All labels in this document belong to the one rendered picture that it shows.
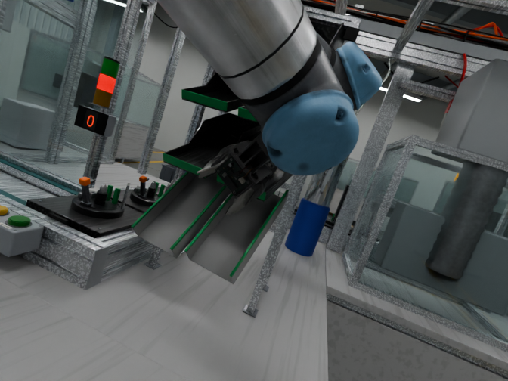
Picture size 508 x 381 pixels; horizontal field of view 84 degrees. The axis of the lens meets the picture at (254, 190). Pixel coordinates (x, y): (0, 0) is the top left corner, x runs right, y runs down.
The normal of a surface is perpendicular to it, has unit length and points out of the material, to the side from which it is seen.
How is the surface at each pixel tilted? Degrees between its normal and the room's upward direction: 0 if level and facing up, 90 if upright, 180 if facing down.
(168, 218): 45
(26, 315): 0
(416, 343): 90
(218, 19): 138
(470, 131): 90
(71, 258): 90
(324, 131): 127
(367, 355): 90
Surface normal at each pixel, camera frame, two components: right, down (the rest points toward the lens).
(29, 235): 0.92, 0.35
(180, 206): -0.05, -0.66
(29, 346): 0.32, -0.94
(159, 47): -0.10, 0.11
